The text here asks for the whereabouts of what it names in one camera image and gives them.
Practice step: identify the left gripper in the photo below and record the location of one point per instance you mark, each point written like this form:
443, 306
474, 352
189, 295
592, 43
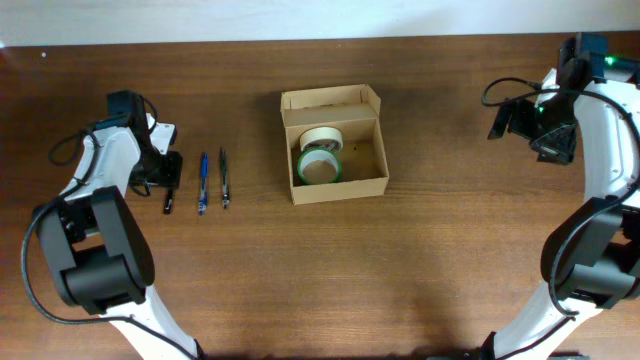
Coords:
166, 176

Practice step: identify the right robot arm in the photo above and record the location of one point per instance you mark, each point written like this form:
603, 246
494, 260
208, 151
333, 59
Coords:
590, 262

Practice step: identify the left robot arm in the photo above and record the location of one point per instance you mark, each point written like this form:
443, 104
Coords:
96, 253

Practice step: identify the dark grey pen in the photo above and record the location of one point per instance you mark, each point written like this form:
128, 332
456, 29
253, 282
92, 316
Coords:
224, 178

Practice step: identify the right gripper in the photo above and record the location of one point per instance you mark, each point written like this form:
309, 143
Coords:
517, 125

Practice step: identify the beige masking tape roll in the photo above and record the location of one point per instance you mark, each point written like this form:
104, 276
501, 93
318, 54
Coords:
329, 138

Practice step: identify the open cardboard box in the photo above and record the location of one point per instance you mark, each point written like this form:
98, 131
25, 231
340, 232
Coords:
355, 111

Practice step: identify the black pen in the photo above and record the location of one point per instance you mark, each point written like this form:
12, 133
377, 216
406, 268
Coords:
169, 202

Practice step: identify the green tape roll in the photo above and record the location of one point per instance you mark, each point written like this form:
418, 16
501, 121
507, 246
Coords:
318, 166

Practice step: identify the blue pen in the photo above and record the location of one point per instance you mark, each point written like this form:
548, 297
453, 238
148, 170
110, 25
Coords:
203, 192

